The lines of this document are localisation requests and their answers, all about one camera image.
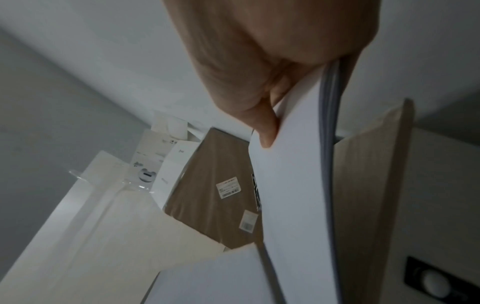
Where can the light wooden board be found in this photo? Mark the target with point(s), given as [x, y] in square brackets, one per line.
[367, 193]

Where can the brown cardboard box with labels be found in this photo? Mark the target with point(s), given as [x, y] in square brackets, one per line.
[213, 184]

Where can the white printed product box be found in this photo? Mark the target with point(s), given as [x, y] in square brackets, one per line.
[168, 166]

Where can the person's right hand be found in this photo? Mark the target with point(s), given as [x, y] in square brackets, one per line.
[262, 44]

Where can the small white box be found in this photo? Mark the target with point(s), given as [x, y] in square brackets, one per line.
[170, 124]

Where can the cream white flat panel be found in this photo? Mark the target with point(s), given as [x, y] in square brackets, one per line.
[105, 237]

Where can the white book with grey edge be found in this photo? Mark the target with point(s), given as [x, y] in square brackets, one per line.
[292, 178]

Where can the black switch with white knob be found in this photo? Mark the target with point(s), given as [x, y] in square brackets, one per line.
[435, 280]

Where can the clear plastic bag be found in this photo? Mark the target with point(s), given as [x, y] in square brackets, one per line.
[131, 185]

